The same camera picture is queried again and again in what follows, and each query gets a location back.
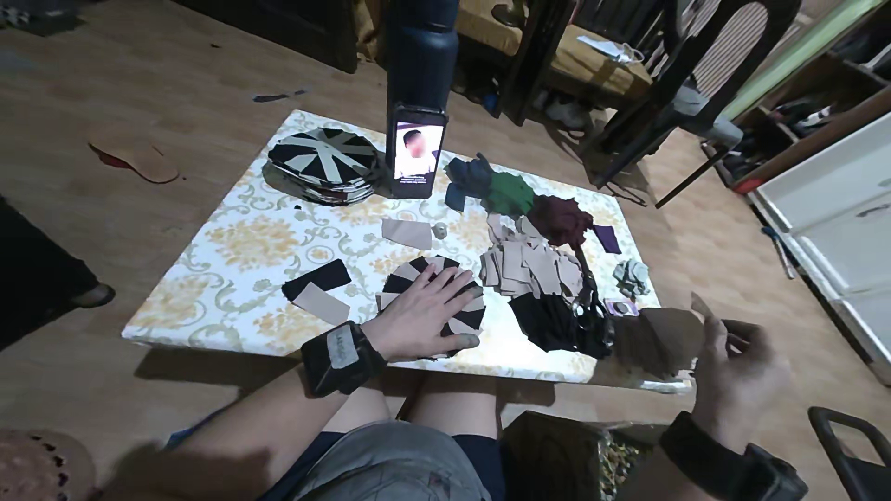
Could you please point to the wooden bench with yellow cushion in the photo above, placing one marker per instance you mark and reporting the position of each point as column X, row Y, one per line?
column 487, row 22

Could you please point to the black framed stool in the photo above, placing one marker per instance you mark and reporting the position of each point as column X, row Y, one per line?
column 828, row 438

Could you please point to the pile of maroon fabric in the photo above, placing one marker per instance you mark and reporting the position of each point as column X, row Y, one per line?
column 560, row 219

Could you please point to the pink perforated round object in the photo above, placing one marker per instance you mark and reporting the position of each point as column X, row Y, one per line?
column 42, row 466

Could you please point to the dark blue bottle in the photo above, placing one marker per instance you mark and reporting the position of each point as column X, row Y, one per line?
column 421, row 66

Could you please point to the pile of multicoloured scraps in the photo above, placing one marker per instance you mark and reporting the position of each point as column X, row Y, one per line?
column 614, row 466

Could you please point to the single black fabric patch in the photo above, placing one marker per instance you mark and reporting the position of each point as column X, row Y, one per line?
column 320, row 278

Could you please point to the person's left hand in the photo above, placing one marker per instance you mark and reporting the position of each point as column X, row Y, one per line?
column 411, row 321

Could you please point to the crumpled grey-green fabric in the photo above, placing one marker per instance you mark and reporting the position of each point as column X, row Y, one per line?
column 631, row 276

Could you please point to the pile of black fabric pieces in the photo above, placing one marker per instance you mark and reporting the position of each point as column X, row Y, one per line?
column 544, row 323

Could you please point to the person's body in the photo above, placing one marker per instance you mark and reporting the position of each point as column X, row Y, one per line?
column 397, row 463

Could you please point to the brown wooden shelf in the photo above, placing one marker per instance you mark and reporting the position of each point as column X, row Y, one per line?
column 849, row 80

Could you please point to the cardboard box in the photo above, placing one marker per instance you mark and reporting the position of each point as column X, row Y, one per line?
column 546, row 459

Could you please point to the single beige fabric patch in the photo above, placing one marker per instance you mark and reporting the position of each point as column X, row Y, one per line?
column 408, row 234
column 322, row 303

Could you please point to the pile of dark blue fabric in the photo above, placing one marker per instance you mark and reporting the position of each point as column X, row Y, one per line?
column 470, row 176

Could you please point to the small purple white object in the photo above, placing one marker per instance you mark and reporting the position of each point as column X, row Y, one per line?
column 620, row 307

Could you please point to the person's legs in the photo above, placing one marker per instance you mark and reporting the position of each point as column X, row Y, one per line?
column 456, row 403

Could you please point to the person's right thumb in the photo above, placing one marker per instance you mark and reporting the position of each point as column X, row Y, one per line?
column 711, row 325

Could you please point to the person's left forearm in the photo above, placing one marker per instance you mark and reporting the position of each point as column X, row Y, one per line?
column 254, row 442

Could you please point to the beige insole with red edge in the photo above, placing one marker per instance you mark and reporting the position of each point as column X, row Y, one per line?
column 143, row 161

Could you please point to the dark wooden furniture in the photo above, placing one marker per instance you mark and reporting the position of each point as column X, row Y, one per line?
column 292, row 28

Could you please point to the person's left ring finger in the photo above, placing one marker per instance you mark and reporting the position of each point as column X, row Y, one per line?
column 440, row 275

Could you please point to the pile of beige fabric pieces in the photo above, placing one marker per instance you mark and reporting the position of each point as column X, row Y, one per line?
column 529, row 268

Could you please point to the person's left index finger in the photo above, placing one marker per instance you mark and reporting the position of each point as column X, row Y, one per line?
column 464, row 300

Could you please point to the person's left thumb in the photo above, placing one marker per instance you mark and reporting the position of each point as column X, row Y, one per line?
column 460, row 342

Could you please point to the white cabinet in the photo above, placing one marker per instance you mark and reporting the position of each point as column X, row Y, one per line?
column 839, row 209

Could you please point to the stack of striped patchwork rounds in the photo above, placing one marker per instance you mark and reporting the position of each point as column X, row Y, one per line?
column 322, row 167

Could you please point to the light green strip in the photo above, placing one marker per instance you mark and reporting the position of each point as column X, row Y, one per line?
column 786, row 62

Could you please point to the small grey round object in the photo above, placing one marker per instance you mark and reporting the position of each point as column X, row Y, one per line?
column 439, row 231

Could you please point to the black chair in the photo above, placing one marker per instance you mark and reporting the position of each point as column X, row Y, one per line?
column 745, row 42

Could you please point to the purple fabric patch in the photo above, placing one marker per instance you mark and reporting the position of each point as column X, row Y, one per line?
column 607, row 239

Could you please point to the pile of green fabric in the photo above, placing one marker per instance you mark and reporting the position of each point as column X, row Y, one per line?
column 509, row 194

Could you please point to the person's right hand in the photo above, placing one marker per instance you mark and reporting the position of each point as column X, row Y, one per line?
column 741, row 386

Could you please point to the brown fabric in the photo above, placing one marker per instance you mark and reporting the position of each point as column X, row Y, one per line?
column 661, row 339

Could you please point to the black smartphone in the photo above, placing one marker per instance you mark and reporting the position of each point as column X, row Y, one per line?
column 419, row 149

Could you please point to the person's right fingers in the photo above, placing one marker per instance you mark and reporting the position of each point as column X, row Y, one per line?
column 748, row 335

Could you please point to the person's left little finger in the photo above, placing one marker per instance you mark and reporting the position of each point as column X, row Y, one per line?
column 422, row 278

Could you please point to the dark flat scrap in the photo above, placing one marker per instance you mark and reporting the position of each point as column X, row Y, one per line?
column 269, row 98

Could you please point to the person's left middle finger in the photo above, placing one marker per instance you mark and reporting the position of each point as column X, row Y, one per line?
column 456, row 282

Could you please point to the round black beige patchwork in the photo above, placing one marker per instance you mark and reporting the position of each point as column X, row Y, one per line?
column 470, row 318

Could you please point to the person's right forearm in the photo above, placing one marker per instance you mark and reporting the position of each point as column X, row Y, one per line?
column 720, row 463

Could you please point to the floral tablecloth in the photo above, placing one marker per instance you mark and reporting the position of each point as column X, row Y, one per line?
column 230, row 278

